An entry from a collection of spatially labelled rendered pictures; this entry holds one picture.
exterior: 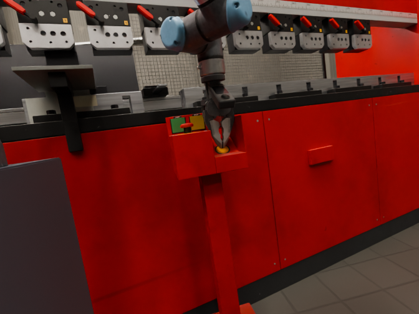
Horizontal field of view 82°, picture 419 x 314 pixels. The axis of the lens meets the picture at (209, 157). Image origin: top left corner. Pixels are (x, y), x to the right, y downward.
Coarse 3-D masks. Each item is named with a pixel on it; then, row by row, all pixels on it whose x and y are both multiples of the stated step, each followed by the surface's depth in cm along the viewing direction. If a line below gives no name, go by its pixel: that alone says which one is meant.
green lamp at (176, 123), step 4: (172, 120) 78; (176, 120) 78; (180, 120) 78; (184, 120) 78; (172, 124) 78; (176, 124) 78; (180, 124) 78; (172, 128) 78; (176, 128) 78; (180, 128) 78; (176, 132) 78
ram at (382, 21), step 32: (0, 0) 78; (96, 0) 86; (128, 0) 90; (160, 0) 95; (192, 0) 100; (288, 0) 120; (320, 0) 128; (352, 0) 138; (384, 0) 149; (416, 0) 162
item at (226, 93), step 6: (216, 84) 70; (222, 84) 70; (210, 90) 68; (216, 90) 67; (222, 90) 67; (216, 96) 64; (222, 96) 63; (228, 96) 63; (216, 102) 64; (222, 102) 62; (228, 102) 62; (234, 102) 63; (222, 108) 63
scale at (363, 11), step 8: (256, 0) 113; (264, 0) 114; (272, 0) 116; (296, 8) 122; (304, 8) 124; (312, 8) 126; (320, 8) 128; (328, 8) 131; (336, 8) 133; (344, 8) 136; (352, 8) 138; (360, 8) 141; (392, 16) 153; (400, 16) 156; (408, 16) 159; (416, 16) 163
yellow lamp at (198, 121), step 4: (196, 116) 79; (200, 116) 80; (192, 120) 79; (196, 120) 79; (200, 120) 80; (196, 124) 79; (200, 124) 80; (204, 124) 80; (192, 128) 79; (196, 128) 80; (200, 128) 80; (204, 128) 80
